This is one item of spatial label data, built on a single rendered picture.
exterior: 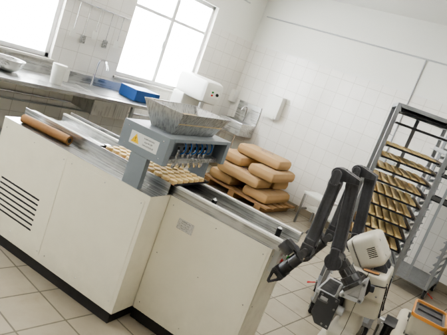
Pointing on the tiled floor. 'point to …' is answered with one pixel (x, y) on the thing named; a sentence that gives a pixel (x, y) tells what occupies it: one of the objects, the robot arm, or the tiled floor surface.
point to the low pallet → (236, 191)
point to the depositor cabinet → (76, 219)
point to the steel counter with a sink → (78, 90)
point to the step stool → (310, 206)
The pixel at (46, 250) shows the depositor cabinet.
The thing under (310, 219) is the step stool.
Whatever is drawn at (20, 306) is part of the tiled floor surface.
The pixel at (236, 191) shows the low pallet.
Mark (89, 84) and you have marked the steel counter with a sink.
